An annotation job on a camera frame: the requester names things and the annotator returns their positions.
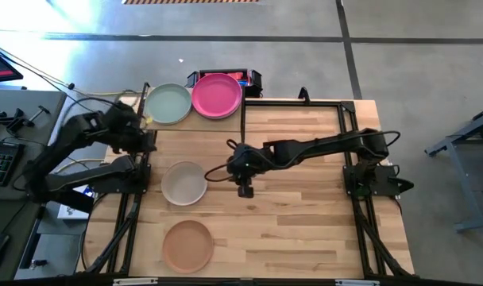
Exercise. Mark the black flat bar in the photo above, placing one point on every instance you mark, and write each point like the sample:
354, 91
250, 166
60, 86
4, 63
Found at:
66, 203

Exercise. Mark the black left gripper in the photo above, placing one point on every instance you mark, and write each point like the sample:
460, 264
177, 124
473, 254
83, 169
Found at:
124, 127

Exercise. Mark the grey metal table stand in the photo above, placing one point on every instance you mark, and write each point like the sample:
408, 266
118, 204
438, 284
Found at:
462, 178

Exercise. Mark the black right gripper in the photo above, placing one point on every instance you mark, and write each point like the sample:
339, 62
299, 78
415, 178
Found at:
245, 165

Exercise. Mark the magenta plate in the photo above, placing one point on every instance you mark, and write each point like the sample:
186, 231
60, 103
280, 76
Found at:
217, 94

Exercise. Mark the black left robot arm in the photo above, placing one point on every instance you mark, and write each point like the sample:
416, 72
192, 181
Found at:
86, 176

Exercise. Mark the red and black toolbox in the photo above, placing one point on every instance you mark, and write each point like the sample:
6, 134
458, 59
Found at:
254, 85

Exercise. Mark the grey beige plate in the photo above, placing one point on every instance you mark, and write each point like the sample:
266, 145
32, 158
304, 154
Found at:
184, 183

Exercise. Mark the grey desk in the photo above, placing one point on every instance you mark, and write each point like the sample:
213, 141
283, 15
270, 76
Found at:
35, 99

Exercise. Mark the brown plate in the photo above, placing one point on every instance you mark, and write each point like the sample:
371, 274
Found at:
188, 247

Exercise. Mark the black clamp mount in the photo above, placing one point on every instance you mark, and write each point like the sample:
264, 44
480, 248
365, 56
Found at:
15, 121

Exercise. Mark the white booklet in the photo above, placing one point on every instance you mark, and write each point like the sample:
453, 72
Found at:
72, 210

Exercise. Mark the black frame bracket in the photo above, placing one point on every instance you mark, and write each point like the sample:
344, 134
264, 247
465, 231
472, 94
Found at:
304, 95

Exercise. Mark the white bracket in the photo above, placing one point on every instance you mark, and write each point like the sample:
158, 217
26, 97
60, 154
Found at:
356, 283
134, 281

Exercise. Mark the black aluminium rig frame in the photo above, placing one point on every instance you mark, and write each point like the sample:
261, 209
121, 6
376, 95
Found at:
289, 103

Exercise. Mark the black keyboard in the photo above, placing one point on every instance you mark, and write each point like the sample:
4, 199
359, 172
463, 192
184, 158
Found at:
1, 163

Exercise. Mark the yellow tape tag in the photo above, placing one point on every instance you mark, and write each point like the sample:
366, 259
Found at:
148, 118

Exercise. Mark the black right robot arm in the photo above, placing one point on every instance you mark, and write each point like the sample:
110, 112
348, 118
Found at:
325, 147

